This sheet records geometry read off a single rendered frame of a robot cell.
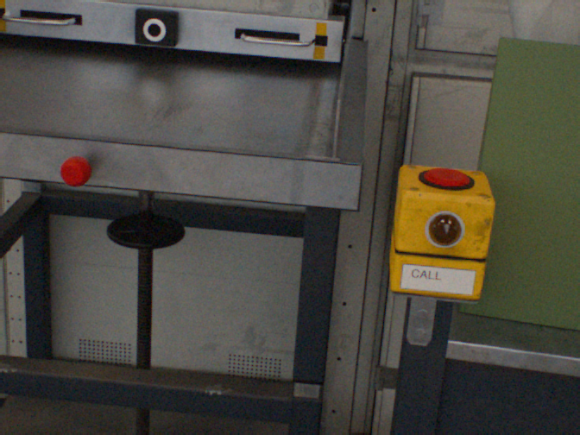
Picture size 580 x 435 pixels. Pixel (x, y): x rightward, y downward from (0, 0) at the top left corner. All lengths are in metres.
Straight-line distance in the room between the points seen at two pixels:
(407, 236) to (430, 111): 0.90
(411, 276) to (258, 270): 1.03
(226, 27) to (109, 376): 0.54
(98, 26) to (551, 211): 0.80
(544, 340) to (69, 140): 0.55
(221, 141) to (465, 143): 0.74
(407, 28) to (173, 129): 0.68
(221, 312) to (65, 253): 0.32
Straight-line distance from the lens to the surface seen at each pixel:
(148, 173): 1.11
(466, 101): 1.75
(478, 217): 0.86
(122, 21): 1.50
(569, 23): 1.16
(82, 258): 1.95
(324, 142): 1.13
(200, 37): 1.48
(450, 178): 0.88
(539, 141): 0.93
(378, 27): 1.74
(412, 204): 0.85
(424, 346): 0.94
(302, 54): 1.47
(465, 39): 1.73
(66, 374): 1.28
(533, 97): 0.92
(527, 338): 0.97
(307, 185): 1.09
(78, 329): 2.02
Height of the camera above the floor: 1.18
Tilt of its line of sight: 22 degrees down
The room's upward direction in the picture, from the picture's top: 4 degrees clockwise
